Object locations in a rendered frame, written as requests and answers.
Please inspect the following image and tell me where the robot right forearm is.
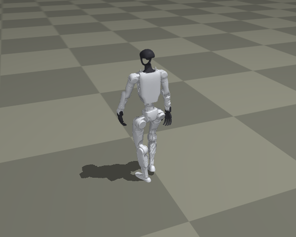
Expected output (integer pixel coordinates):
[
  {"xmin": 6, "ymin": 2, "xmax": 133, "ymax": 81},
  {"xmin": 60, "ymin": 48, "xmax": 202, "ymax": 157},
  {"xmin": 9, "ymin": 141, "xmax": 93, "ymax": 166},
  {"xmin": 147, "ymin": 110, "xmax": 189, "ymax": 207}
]
[{"xmin": 163, "ymin": 93, "xmax": 171, "ymax": 111}]

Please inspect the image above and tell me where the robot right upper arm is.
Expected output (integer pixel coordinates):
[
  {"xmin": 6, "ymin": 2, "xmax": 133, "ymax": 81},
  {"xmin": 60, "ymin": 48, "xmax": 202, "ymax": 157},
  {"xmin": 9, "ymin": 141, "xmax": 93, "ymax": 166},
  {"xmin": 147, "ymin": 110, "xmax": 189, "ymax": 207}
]
[{"xmin": 159, "ymin": 70, "xmax": 169, "ymax": 96}]

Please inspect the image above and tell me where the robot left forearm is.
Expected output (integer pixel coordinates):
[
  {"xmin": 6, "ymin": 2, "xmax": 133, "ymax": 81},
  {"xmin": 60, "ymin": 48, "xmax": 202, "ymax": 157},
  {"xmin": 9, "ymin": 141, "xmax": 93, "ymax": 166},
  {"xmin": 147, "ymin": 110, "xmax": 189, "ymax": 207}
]
[{"xmin": 116, "ymin": 91, "xmax": 128, "ymax": 114}]

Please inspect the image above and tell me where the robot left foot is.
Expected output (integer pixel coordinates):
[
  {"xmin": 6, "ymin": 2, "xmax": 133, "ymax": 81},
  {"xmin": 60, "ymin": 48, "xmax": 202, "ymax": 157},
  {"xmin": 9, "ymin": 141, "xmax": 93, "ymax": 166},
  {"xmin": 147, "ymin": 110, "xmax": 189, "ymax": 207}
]
[{"xmin": 135, "ymin": 172, "xmax": 151, "ymax": 182}]

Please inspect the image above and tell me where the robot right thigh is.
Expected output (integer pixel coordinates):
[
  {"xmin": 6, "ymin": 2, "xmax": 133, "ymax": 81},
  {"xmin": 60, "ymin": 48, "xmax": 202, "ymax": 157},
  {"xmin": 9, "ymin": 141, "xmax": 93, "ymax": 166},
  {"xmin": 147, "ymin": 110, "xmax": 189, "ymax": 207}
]
[{"xmin": 148, "ymin": 108, "xmax": 165, "ymax": 142}]

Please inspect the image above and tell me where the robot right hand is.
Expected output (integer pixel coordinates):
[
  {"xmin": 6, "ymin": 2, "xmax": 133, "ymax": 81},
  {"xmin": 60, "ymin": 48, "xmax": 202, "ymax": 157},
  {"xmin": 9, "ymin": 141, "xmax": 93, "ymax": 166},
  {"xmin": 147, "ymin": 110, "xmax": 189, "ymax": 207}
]
[{"xmin": 162, "ymin": 106, "xmax": 172, "ymax": 126}]

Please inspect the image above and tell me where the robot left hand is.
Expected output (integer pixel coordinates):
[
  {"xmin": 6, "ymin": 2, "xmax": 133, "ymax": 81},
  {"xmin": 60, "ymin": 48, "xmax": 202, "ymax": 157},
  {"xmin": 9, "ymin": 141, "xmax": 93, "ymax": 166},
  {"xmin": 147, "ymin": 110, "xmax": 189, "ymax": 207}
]
[{"xmin": 117, "ymin": 111, "xmax": 126, "ymax": 126}]

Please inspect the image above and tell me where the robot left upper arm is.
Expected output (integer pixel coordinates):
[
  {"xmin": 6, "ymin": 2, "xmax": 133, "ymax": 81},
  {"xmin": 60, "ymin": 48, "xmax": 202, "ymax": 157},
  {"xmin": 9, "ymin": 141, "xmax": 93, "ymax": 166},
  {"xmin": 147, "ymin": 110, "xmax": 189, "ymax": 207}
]
[{"xmin": 124, "ymin": 73, "xmax": 140, "ymax": 99}]

